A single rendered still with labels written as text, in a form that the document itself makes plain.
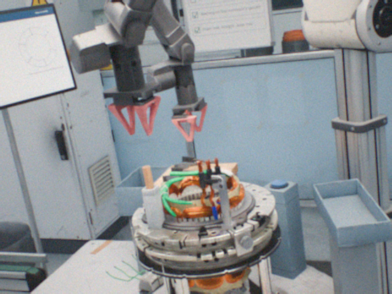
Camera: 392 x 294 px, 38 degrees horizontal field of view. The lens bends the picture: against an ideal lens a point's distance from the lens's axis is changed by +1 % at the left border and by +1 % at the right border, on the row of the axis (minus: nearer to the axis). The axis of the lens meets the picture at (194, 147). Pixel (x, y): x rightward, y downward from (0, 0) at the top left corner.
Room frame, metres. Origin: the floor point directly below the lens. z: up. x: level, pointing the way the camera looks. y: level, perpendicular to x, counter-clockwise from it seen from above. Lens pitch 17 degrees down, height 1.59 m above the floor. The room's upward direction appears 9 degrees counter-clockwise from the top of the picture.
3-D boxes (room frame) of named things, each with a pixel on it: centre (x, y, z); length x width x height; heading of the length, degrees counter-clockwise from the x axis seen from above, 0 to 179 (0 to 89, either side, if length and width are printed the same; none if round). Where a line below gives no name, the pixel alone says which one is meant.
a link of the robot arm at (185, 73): (1.54, 0.01, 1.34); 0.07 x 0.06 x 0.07; 119
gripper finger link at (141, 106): (1.12, 0.10, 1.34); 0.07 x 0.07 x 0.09; 58
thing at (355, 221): (1.17, -0.32, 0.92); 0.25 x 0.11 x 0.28; 177
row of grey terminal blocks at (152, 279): (1.43, 0.17, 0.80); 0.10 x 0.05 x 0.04; 141
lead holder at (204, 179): (1.06, -0.02, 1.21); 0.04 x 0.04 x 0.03; 67
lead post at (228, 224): (1.06, -0.04, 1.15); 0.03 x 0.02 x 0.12; 59
